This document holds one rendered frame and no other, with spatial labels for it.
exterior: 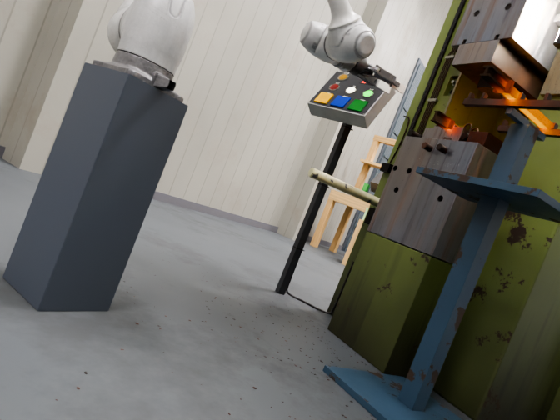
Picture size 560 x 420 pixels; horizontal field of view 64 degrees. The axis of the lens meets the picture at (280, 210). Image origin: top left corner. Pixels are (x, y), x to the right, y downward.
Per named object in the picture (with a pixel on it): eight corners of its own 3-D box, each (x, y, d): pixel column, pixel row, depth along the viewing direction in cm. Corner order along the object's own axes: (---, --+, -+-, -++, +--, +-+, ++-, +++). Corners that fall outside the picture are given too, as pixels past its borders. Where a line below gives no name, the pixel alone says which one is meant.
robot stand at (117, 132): (37, 311, 106) (129, 73, 105) (2, 277, 117) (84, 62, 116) (108, 311, 123) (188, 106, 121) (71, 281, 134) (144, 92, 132)
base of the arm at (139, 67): (140, 77, 104) (148, 54, 103) (89, 63, 116) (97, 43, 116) (194, 107, 119) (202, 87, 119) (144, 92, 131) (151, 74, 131)
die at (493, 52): (491, 61, 178) (500, 38, 177) (451, 65, 195) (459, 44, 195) (545, 107, 199) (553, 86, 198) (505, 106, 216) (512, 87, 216)
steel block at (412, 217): (432, 256, 164) (478, 142, 163) (367, 230, 197) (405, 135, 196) (515, 289, 192) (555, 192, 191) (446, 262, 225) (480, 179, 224)
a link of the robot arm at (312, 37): (325, 67, 159) (345, 68, 148) (290, 46, 152) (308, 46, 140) (338, 38, 158) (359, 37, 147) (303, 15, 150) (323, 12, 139)
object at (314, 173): (311, 177, 200) (316, 167, 200) (305, 176, 205) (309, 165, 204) (380, 208, 222) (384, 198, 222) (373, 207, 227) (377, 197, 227)
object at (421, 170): (537, 197, 111) (540, 189, 111) (415, 172, 144) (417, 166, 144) (586, 229, 128) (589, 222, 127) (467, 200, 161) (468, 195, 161)
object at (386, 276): (382, 373, 165) (431, 256, 164) (327, 328, 198) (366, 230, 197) (472, 390, 194) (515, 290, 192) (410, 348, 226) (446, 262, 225)
